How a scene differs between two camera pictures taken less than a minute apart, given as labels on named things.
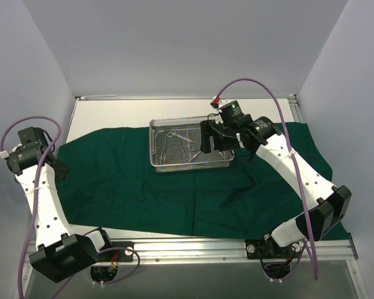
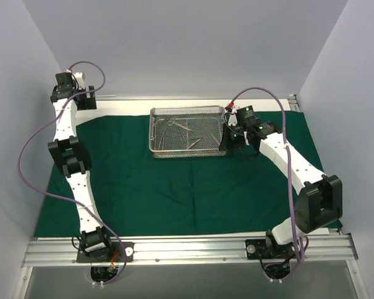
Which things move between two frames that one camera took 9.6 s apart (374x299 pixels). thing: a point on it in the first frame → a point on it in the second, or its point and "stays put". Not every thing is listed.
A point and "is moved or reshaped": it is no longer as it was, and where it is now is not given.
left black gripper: [60, 169] → [88, 99]
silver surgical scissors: [171, 134] → [171, 123]
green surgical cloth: [110, 187] is moved or reshaped
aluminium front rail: [335, 249] stays put
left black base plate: [123, 255] stays put
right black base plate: [258, 248] stays put
